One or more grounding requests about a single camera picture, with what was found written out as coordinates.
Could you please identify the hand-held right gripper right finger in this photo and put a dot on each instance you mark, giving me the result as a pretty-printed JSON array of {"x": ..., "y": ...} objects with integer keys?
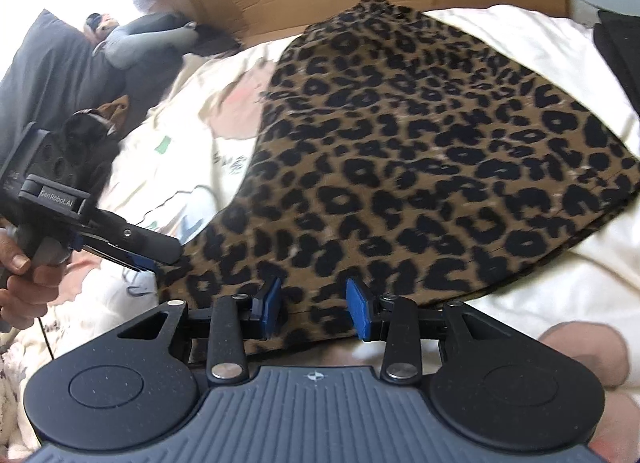
[{"x": 357, "y": 310}]

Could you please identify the dark grey pillow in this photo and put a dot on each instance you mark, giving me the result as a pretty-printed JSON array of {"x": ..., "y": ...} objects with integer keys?
[{"x": 40, "y": 73}]

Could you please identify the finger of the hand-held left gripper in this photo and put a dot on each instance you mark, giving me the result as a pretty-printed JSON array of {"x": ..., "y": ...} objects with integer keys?
[
  {"x": 135, "y": 264},
  {"x": 145, "y": 243}
]

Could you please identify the white bear print blanket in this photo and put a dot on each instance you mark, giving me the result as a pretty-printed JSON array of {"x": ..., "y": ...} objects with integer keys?
[{"x": 550, "y": 58}]

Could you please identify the person's left hand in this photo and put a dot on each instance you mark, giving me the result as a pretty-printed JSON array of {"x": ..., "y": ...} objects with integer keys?
[{"x": 20, "y": 293}]

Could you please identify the leopard print skirt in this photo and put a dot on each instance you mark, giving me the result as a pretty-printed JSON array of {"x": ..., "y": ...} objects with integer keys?
[{"x": 400, "y": 143}]

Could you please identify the black clothes pile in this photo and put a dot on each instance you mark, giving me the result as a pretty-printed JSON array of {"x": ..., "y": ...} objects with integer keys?
[{"x": 215, "y": 40}]

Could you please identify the grey stuffed figure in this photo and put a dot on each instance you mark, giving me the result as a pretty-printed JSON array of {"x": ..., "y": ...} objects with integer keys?
[{"x": 145, "y": 38}]

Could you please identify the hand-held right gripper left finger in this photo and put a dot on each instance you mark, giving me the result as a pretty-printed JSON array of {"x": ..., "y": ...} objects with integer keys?
[{"x": 272, "y": 305}]

